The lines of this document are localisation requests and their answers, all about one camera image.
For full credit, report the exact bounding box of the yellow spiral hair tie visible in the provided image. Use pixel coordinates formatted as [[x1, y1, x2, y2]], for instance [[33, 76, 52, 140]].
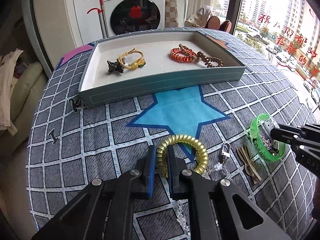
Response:
[[156, 134, 209, 178]]

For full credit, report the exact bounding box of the green translucent bangle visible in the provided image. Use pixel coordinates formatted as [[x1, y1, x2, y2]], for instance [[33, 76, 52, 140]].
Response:
[[249, 113, 286, 163]]

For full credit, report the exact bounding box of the brown spiral hair tie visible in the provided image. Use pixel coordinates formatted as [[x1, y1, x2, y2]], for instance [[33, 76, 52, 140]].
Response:
[[196, 51, 224, 68]]

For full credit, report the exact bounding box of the silver rhinestone hair clip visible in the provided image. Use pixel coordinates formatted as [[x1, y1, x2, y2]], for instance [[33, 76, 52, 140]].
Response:
[[259, 118, 279, 156]]

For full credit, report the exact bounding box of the teal jewelry tray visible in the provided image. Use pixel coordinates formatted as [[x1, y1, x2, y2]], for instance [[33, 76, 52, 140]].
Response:
[[78, 29, 245, 108]]

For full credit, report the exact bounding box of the blue checkered star tablecloth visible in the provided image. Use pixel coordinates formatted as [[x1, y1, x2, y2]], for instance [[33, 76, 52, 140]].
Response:
[[26, 31, 316, 239]]

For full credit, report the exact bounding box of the brown chair far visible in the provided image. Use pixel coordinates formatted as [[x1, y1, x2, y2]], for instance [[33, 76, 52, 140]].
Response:
[[219, 20, 232, 33]]

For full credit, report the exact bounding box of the brown chair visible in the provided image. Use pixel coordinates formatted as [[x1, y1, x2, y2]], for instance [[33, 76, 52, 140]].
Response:
[[205, 16, 220, 30], [219, 20, 232, 33]]

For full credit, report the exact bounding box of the brown chair near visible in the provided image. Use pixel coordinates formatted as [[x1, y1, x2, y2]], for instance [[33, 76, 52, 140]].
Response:
[[205, 16, 220, 30]]

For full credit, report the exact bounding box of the checkered hanging towel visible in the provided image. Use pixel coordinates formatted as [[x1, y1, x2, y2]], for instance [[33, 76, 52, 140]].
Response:
[[164, 0, 178, 28]]

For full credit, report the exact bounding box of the white cloth on chair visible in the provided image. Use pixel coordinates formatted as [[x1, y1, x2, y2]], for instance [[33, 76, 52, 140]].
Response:
[[184, 5, 214, 28]]

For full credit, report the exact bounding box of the cream sofa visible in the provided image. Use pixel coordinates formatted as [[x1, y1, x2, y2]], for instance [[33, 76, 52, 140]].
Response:
[[1, 62, 47, 156]]

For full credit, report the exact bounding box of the white washing machine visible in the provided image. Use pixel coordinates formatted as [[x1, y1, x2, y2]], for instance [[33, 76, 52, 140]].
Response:
[[102, 0, 165, 37]]

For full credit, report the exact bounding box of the beige jacket on sofa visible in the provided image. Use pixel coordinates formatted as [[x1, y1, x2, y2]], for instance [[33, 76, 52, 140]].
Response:
[[1, 48, 23, 135]]

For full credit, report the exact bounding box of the beige elastic hair tie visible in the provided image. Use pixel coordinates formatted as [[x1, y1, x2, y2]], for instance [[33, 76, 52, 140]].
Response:
[[236, 144, 263, 185]]

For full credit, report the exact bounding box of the orange spiral hair tie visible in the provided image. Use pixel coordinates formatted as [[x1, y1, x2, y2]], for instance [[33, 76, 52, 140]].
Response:
[[170, 43, 200, 63]]

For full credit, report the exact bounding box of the red handled mop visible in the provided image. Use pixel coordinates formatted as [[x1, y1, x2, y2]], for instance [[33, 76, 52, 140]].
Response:
[[87, 0, 107, 38]]

